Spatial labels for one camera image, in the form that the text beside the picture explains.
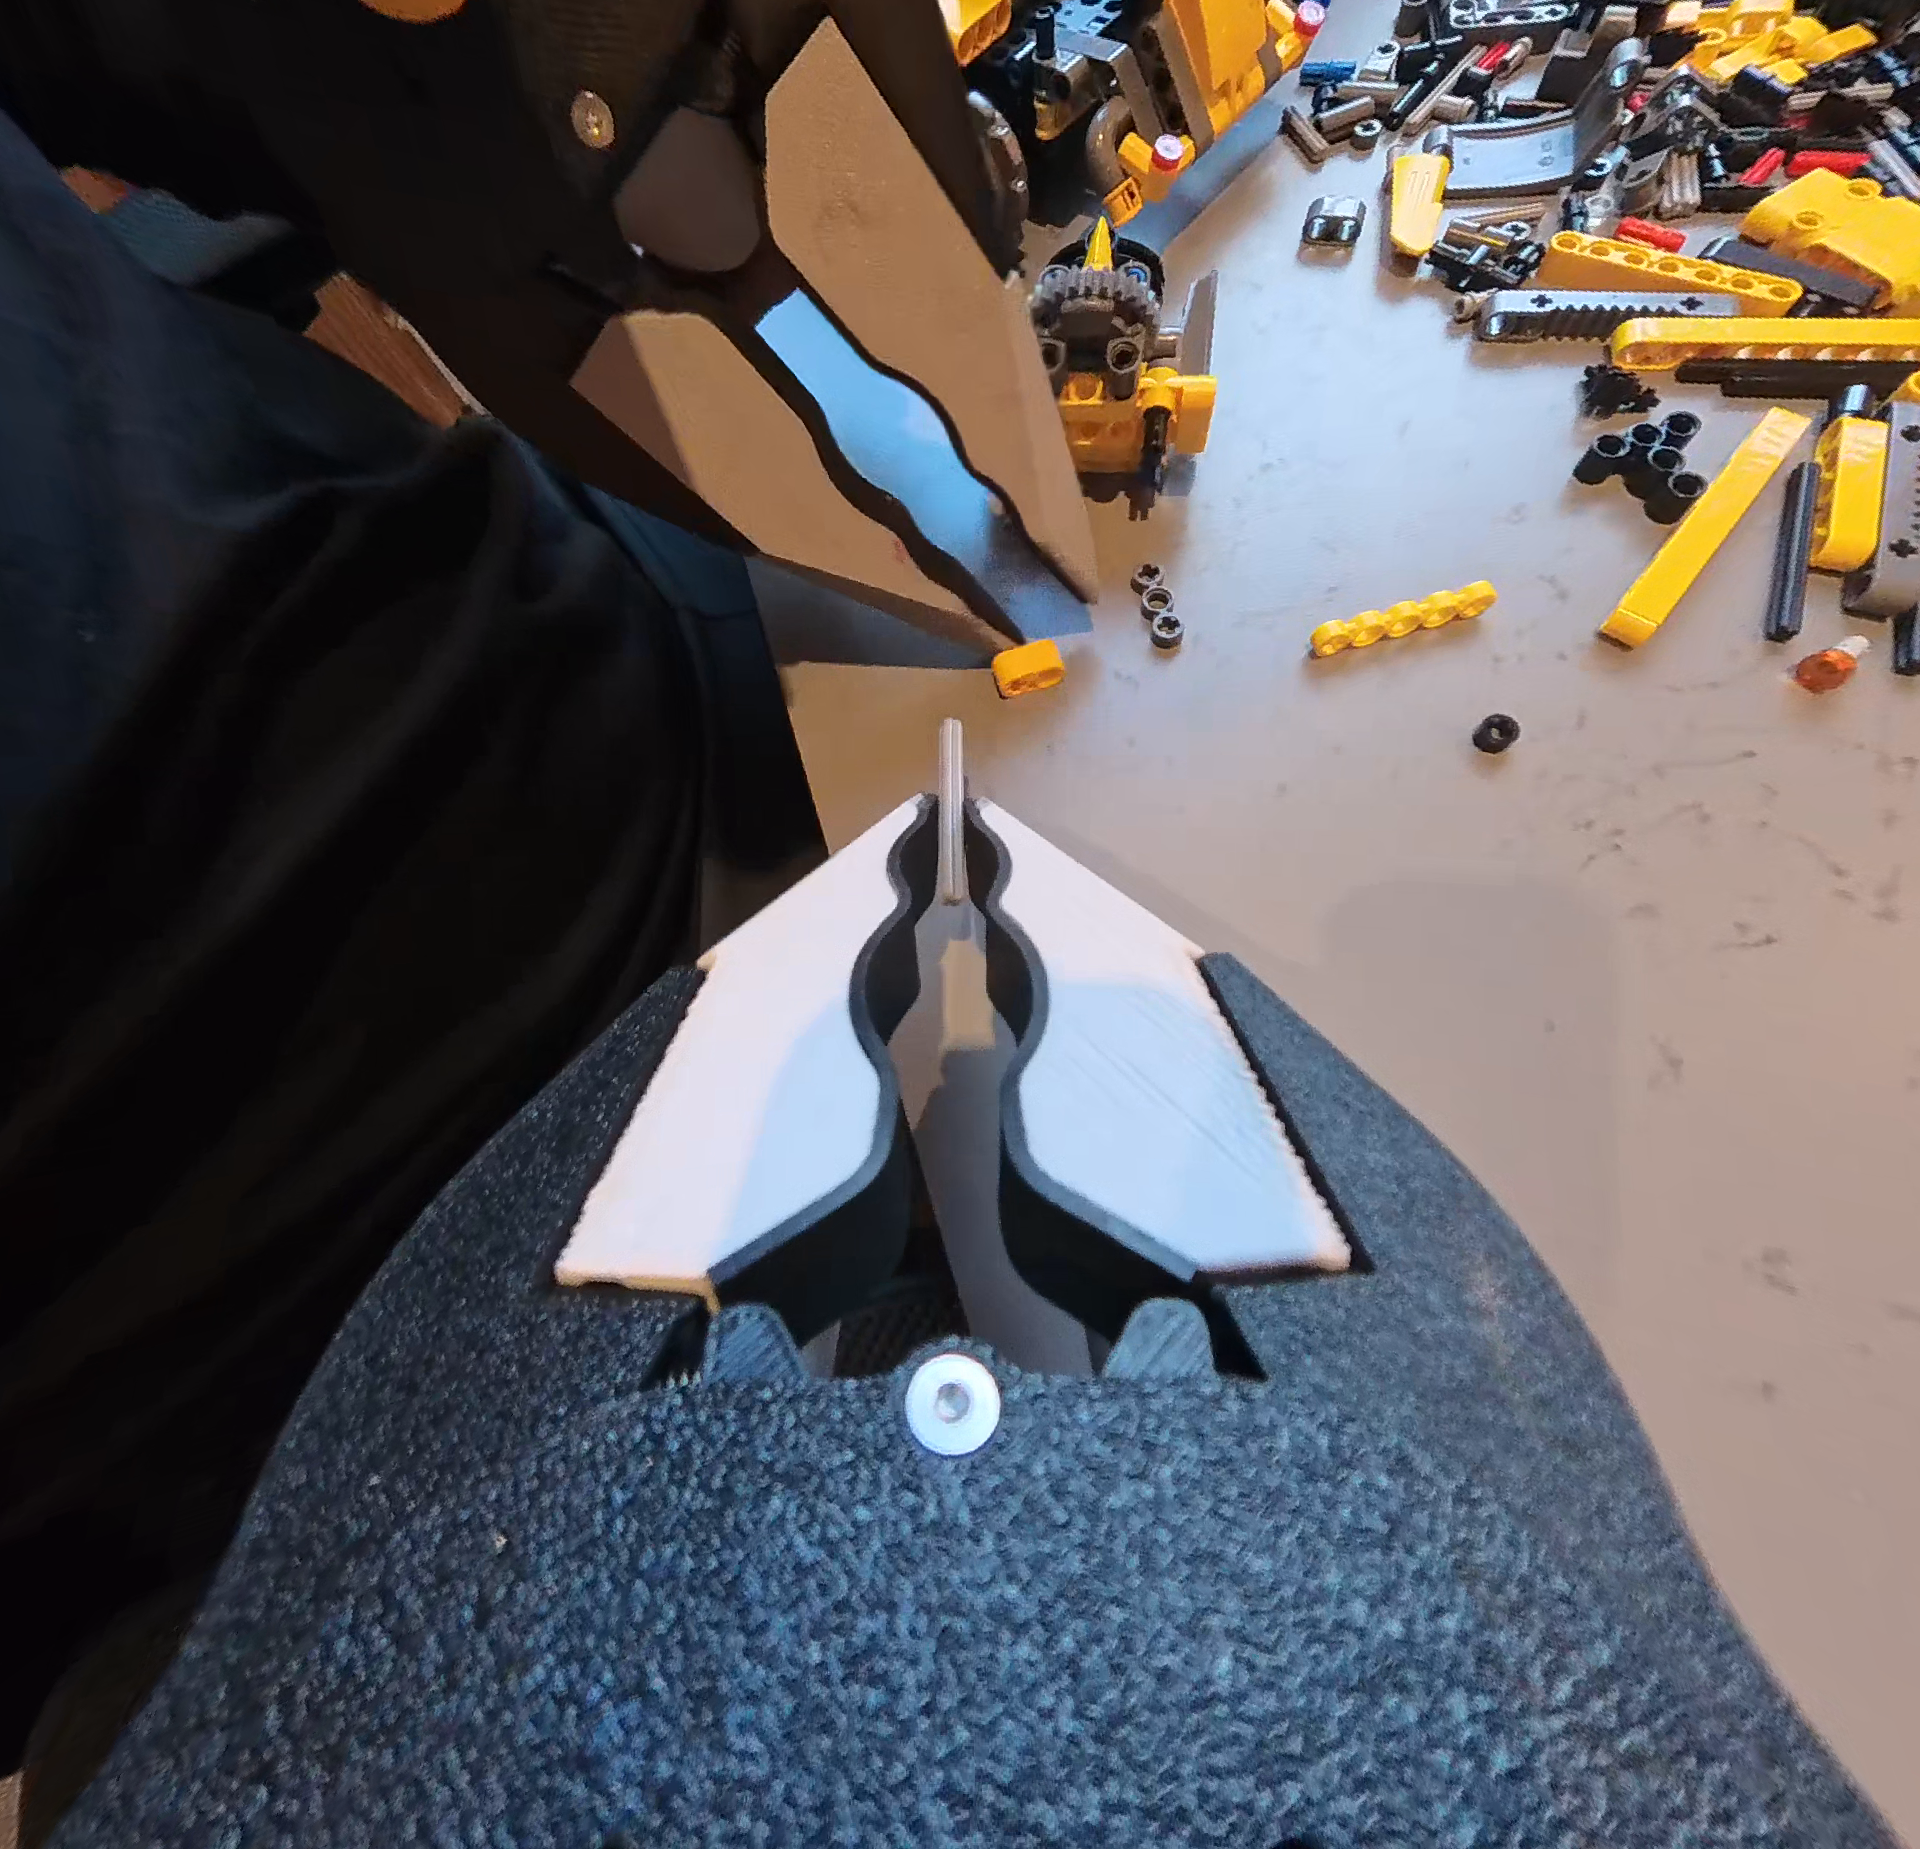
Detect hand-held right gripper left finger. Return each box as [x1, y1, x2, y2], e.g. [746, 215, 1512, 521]
[557, 795, 962, 1303]

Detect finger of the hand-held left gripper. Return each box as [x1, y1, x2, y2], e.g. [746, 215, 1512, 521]
[570, 309, 1033, 670]
[762, 11, 1104, 604]

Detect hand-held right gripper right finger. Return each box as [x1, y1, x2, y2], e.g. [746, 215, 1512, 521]
[959, 797, 1353, 1280]

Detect yellow brick wheel subassembly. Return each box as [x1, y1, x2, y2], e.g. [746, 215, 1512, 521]
[1024, 215, 1224, 502]

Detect yellow brick vehicle model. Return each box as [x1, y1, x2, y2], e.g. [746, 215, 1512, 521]
[923, 0, 1309, 230]

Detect yellow holed beam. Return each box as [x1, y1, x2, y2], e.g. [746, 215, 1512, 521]
[1309, 580, 1499, 660]

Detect spread of yellow beams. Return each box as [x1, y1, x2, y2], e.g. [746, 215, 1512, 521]
[1476, 168, 1920, 679]

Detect grey desk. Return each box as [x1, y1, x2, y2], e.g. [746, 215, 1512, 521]
[752, 0, 1920, 1791]

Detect yellow curved fairing piece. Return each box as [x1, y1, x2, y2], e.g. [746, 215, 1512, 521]
[1387, 149, 1454, 259]

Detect person's dark clothing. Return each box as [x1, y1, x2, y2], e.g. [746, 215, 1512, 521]
[0, 0, 830, 1784]

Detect black connector cluster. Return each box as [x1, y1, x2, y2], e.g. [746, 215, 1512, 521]
[1570, 366, 1710, 525]

